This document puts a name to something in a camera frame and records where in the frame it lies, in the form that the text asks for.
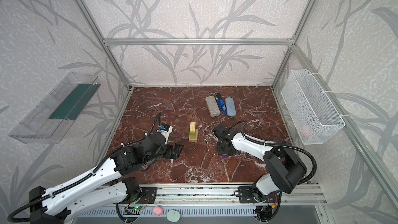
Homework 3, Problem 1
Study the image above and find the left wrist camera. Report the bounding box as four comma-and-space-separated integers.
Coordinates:
157, 123, 173, 144

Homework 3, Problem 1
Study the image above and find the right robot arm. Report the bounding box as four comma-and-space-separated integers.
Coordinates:
212, 124, 307, 200

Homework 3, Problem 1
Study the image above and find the pale green putty blob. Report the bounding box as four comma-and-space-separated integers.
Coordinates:
166, 210, 181, 223

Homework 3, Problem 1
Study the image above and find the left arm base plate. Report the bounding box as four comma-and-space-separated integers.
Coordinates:
123, 187, 158, 204

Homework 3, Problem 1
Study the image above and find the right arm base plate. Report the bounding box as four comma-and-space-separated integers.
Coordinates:
235, 186, 280, 204

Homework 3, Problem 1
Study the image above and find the pink object in basket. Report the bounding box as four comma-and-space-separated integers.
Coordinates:
301, 125, 315, 141

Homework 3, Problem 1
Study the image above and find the white wire basket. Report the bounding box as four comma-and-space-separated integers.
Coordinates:
281, 69, 345, 145

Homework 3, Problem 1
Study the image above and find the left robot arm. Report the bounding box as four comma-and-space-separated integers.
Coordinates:
29, 131, 183, 224

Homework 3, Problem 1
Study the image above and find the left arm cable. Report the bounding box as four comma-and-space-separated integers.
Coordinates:
7, 111, 162, 223

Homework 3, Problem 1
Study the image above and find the clear plastic wall tray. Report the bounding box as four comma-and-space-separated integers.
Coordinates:
9, 72, 101, 144

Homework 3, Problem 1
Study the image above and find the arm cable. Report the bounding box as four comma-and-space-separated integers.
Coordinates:
228, 120, 318, 185
7, 111, 162, 223

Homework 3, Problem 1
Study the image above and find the ribbed wood block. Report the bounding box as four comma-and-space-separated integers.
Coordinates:
189, 122, 197, 132

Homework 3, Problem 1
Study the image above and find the light blue glasses case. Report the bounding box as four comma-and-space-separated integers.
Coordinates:
225, 97, 236, 117

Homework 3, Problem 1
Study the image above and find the pink putty blob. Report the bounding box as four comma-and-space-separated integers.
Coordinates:
152, 206, 164, 216

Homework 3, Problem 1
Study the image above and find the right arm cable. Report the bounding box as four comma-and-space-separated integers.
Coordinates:
228, 120, 318, 185

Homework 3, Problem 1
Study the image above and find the grey glasses case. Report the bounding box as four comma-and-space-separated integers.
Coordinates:
205, 96, 221, 117

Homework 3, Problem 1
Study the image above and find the aluminium mounting rail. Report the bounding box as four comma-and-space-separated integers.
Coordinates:
64, 183, 328, 207

